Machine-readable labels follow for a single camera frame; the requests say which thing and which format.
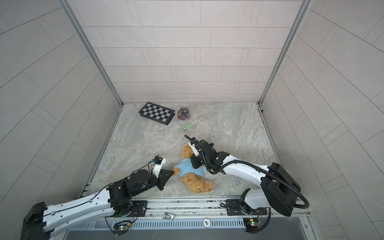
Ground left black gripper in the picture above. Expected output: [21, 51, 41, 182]
[131, 171, 176, 198]

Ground light blue bear hoodie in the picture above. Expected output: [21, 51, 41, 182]
[175, 158, 207, 177]

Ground brown teddy bear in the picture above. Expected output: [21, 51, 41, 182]
[173, 145, 214, 194]

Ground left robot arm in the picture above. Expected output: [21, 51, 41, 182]
[21, 169, 174, 240]

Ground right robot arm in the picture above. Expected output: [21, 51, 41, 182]
[186, 136, 310, 217]

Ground small green pieces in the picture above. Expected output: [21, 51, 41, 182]
[183, 123, 193, 132]

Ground silver metal clip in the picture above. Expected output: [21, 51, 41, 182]
[163, 212, 176, 222]

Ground bag of colourful pieces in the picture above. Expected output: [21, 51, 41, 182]
[177, 107, 190, 121]

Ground black white chessboard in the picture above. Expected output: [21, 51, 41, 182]
[139, 102, 175, 125]

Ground left circuit board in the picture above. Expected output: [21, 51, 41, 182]
[114, 220, 133, 231]

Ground circuit board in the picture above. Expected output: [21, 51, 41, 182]
[114, 220, 133, 231]
[243, 218, 261, 233]

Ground right circuit board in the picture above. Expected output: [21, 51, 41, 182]
[243, 218, 261, 233]

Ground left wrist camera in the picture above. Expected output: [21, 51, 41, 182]
[152, 155, 166, 178]

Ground aluminium mounting rail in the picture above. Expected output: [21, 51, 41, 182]
[58, 196, 311, 221]

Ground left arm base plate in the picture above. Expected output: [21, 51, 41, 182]
[117, 201, 148, 218]

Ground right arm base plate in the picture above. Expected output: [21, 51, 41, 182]
[224, 199, 268, 216]

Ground left camera black cable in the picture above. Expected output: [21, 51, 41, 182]
[44, 160, 157, 217]

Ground black corrugated cable conduit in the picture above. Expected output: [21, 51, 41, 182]
[183, 134, 310, 210]

